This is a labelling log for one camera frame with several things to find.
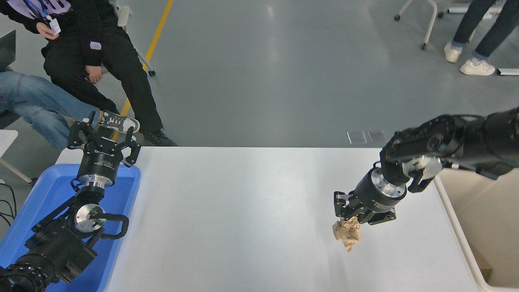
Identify tan paper ball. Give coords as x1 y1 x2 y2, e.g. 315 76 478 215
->
332 216 362 252

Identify black cables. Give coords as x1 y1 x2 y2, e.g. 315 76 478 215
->
0 182 17 228

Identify person's right hand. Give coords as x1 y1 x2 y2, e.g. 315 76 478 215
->
36 21 60 41

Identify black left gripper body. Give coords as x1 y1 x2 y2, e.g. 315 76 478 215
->
77 147 124 180

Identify person's left hand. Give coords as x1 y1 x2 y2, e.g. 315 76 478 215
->
86 65 103 85

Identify large pale bin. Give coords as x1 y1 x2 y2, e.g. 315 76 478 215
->
433 166 519 292

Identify dark grey laptop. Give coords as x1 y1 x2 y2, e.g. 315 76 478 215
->
0 29 17 73

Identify person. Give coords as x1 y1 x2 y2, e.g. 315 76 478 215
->
443 0 519 76
0 0 178 147
0 71 141 152

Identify blue plastic tray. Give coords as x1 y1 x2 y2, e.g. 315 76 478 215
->
0 164 141 292

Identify white wheeled chair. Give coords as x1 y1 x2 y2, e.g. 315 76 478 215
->
394 0 450 51
118 5 157 77

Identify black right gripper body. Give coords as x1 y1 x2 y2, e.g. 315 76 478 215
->
352 170 406 215

